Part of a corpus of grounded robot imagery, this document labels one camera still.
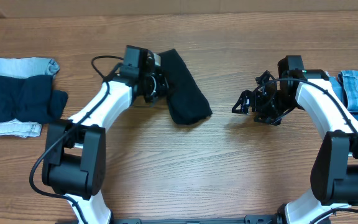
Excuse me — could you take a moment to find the folded navy garment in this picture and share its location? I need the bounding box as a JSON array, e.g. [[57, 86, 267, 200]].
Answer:
[[0, 75, 68, 124]]

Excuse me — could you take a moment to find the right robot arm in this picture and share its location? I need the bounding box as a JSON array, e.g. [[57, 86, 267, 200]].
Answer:
[[232, 55, 358, 224]]

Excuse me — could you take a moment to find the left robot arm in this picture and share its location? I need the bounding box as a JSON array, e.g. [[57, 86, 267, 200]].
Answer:
[[29, 45, 169, 223]]

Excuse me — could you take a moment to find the folded light grey garment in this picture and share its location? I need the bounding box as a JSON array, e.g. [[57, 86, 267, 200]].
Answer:
[[0, 57, 60, 138]]

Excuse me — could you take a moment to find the black polo shirt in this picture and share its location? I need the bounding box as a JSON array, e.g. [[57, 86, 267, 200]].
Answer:
[[159, 49, 213, 125]]

